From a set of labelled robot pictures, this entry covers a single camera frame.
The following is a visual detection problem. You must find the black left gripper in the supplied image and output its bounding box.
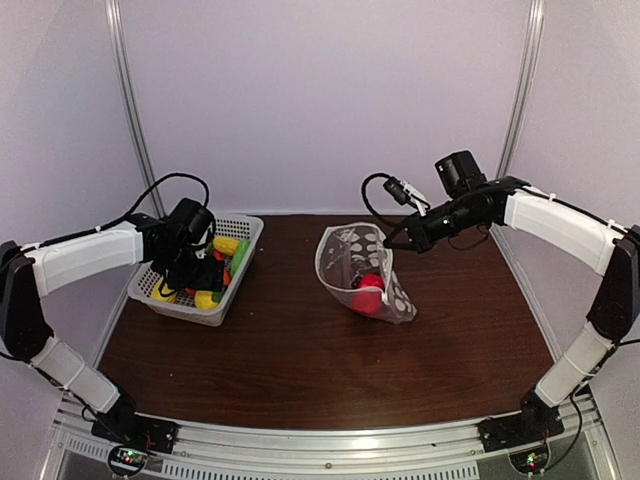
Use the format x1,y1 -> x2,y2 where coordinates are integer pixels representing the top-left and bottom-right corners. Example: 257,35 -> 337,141
156,244 -> 224,291

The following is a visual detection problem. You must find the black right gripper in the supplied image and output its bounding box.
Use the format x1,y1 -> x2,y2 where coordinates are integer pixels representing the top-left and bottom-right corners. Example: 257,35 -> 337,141
384,193 -> 486,253

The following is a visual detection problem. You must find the yellow toy banana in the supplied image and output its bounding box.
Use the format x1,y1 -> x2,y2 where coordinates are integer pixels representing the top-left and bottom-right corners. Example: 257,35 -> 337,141
150,278 -> 178,304

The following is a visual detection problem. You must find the clear dotted zip top bag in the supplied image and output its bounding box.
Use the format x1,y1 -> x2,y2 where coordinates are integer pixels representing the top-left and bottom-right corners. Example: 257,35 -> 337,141
314,222 -> 417,324

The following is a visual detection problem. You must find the red toy bell pepper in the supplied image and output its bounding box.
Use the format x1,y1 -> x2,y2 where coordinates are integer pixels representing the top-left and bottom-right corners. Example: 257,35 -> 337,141
350,273 -> 385,317

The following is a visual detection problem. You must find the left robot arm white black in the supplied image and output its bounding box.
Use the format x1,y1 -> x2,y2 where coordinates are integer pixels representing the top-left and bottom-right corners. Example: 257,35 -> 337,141
1,198 -> 224,444

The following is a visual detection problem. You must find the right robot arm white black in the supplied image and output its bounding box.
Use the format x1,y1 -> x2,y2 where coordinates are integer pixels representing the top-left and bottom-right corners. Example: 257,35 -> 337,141
383,151 -> 639,442

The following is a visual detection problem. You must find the yellow toy lemon green leaf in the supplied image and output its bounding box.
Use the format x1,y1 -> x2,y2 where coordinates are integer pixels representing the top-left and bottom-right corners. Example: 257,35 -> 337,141
194,290 -> 225,311

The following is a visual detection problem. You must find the white perforated plastic basket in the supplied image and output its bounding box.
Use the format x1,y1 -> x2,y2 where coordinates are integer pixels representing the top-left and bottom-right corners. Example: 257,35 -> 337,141
127,214 -> 264,327

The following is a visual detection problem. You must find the yellow toy corn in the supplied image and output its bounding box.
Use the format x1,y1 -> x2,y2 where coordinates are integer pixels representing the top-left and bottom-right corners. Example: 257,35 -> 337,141
213,236 -> 241,256

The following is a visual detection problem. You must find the green toy cucumber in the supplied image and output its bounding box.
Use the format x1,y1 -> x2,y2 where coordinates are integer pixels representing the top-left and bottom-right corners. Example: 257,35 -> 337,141
229,239 -> 251,277

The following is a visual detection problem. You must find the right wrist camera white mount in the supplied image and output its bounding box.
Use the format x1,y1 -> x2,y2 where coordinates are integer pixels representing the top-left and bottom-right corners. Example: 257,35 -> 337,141
383,177 -> 431,217

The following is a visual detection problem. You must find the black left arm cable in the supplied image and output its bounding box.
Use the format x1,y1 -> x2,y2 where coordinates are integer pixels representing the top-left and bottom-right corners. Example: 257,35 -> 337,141
39,172 -> 211,246

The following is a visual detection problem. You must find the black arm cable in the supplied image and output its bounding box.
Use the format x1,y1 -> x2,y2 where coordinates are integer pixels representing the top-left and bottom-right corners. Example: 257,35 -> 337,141
39,172 -> 211,246
360,171 -> 640,451

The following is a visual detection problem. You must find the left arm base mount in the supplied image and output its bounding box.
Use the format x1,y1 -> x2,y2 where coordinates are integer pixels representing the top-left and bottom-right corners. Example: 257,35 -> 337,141
91,415 -> 179,478

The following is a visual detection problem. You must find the aluminium front rail frame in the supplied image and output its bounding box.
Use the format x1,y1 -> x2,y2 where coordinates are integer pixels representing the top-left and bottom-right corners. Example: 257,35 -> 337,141
39,389 -> 621,480

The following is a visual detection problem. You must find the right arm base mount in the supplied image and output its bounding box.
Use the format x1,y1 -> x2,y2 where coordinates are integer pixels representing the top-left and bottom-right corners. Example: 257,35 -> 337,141
477,413 -> 564,476

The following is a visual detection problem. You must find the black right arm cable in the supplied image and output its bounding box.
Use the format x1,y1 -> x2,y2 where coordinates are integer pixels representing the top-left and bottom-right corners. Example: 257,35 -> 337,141
360,171 -> 640,451

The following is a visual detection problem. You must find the right aluminium corner post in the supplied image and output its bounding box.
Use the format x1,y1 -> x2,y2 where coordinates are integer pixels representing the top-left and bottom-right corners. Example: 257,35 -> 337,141
497,0 -> 545,177

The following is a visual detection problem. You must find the aluminium corner post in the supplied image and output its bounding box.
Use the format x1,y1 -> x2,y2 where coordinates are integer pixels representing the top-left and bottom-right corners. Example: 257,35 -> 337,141
104,0 -> 156,188
497,0 -> 545,177

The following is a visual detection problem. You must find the left aluminium corner post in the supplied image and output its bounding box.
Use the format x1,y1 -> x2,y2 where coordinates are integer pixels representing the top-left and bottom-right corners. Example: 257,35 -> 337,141
104,0 -> 156,188

